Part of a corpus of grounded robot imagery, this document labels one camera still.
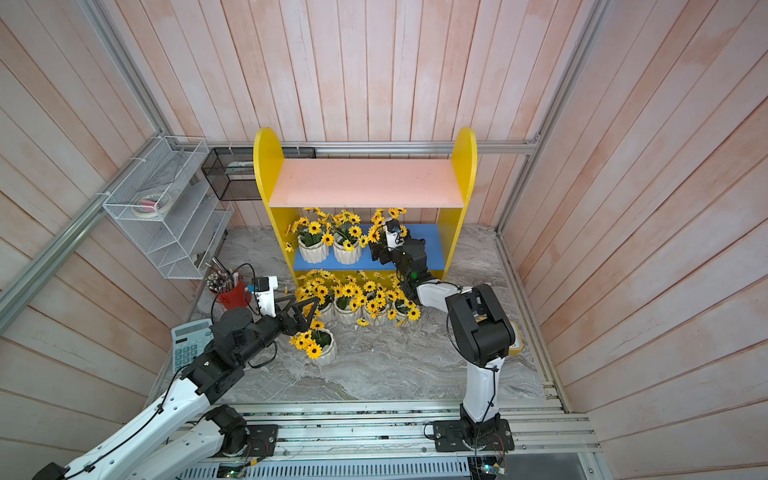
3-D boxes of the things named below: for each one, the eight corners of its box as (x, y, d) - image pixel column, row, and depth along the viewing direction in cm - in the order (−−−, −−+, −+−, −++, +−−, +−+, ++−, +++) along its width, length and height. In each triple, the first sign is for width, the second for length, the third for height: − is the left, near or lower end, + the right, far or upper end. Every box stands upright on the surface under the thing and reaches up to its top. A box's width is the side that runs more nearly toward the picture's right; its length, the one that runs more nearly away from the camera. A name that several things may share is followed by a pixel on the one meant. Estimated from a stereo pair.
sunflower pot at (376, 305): (364, 328, 95) (362, 304, 83) (365, 306, 101) (363, 280, 89) (387, 328, 95) (388, 304, 83) (386, 306, 101) (387, 280, 89)
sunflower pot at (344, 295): (340, 332, 94) (334, 306, 81) (329, 311, 99) (322, 283, 86) (365, 319, 97) (363, 292, 84) (353, 300, 102) (350, 271, 89)
